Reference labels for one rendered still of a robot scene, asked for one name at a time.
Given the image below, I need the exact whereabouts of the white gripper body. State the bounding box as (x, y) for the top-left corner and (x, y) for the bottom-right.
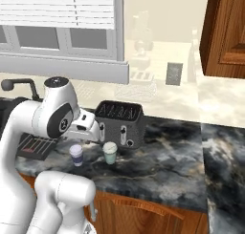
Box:
(64, 119), (101, 143)

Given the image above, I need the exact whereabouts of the purple paper cup with lid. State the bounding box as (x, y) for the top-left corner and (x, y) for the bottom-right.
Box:
(68, 143), (85, 168)

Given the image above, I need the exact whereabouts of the green paper cup with lid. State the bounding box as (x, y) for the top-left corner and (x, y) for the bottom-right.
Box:
(101, 140), (119, 165)

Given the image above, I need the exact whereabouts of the dark grey toaster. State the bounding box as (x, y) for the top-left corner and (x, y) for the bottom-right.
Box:
(94, 99), (148, 151)

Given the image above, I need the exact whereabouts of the dark ribbed drain tray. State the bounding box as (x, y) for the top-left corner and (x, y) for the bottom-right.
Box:
(16, 132), (60, 161)

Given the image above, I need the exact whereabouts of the grey framed window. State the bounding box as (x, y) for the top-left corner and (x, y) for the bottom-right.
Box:
(0, 0), (131, 85)

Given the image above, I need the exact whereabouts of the black sink tap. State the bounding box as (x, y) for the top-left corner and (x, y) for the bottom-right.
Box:
(0, 77), (41, 102)

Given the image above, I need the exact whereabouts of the wooden base cupboard door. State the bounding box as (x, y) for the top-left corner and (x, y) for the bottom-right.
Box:
(93, 190), (209, 234)

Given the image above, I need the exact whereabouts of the white window blind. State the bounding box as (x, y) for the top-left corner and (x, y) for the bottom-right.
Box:
(0, 0), (116, 31)

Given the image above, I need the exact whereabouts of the grey cupboard handle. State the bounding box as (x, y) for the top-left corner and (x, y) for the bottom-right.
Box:
(88, 202), (99, 223)

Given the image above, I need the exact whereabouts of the grey wall socket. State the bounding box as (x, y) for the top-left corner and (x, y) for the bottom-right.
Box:
(165, 61), (185, 87)

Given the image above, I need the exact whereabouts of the wooden wall cupboard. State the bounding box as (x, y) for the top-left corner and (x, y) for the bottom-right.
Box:
(199, 0), (245, 80)

